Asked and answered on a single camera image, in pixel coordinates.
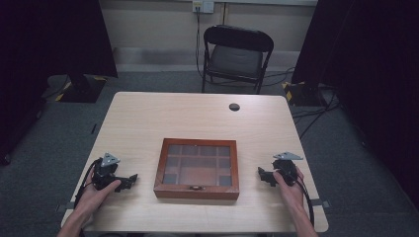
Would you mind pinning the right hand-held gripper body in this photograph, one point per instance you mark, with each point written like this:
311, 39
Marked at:
287, 168

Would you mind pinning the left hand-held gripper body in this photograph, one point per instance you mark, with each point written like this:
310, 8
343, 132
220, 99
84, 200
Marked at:
104, 171

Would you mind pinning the person's right hand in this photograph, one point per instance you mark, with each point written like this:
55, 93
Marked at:
290, 194

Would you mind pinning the person's left hand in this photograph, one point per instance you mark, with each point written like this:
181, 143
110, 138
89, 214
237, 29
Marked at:
94, 197

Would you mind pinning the wooden box with glass lid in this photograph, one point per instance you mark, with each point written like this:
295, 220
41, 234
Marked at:
197, 168

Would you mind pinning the black table grommet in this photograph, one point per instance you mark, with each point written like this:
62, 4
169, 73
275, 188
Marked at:
234, 107

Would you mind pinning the black stand base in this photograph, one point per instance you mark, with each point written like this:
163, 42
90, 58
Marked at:
82, 89
301, 94

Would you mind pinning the black folding chair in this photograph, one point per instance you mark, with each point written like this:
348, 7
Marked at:
237, 56

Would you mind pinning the dark curtain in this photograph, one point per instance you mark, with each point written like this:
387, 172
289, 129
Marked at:
369, 65
49, 49

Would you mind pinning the grey table bracket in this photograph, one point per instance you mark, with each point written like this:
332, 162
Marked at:
64, 206
321, 202

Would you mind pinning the white wall outlet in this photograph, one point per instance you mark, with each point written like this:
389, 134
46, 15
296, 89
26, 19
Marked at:
203, 6

